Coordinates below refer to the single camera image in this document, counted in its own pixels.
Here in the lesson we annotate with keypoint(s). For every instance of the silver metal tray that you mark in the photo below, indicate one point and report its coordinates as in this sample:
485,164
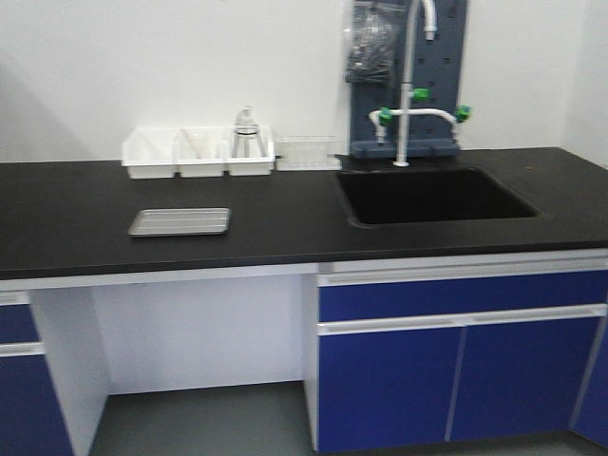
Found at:
180,222

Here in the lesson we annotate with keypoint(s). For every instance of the white test tube rack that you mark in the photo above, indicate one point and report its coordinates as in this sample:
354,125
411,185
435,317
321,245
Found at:
307,153

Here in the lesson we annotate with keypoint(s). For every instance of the blue cabinet drawer front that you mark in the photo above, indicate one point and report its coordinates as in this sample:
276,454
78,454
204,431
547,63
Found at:
461,296

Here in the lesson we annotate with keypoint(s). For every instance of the white right storage bin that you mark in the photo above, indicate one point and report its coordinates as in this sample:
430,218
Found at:
252,166

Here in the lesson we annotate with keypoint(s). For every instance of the white storage bin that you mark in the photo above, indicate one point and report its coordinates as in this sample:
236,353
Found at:
252,166
148,153
212,163

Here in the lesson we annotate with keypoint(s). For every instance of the glass alcohol lamp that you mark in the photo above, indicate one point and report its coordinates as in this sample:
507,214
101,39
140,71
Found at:
245,125

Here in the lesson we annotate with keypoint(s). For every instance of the black lab sink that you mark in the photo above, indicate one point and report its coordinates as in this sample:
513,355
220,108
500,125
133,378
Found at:
398,197

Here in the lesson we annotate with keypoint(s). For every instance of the glass stirring rod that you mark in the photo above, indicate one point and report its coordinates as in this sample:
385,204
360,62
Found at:
193,143

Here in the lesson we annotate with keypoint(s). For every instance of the white middle storage bin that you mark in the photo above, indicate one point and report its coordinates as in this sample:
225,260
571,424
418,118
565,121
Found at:
212,163

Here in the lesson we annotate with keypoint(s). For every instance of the white lab faucet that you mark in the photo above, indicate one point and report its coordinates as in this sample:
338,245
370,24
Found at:
404,114

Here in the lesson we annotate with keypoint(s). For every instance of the white left storage bin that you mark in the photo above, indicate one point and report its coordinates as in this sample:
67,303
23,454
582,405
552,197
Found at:
148,153

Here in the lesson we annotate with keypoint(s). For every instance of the blue left cabinet door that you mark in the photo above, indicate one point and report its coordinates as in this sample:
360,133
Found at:
385,389

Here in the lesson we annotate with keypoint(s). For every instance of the blue-grey pegboard drying rack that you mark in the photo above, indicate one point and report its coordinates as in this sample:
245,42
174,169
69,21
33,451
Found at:
366,98

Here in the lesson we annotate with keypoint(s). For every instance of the clear plastic bag of pegs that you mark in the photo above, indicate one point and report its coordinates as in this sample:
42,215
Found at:
373,34

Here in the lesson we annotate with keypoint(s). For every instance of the blue right cabinet door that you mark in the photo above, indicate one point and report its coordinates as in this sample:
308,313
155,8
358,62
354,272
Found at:
521,378

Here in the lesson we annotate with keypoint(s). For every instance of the blue far-left drawer front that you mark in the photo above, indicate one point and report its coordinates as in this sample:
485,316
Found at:
17,325

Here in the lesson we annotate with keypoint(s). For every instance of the blue far-left cabinet door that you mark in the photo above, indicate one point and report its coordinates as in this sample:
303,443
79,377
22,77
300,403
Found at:
32,422

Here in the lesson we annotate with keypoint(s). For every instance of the blue far-right cabinet door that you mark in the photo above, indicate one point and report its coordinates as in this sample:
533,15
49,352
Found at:
591,422

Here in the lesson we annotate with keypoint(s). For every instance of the black wire tripod stand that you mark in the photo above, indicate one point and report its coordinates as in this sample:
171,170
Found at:
248,145

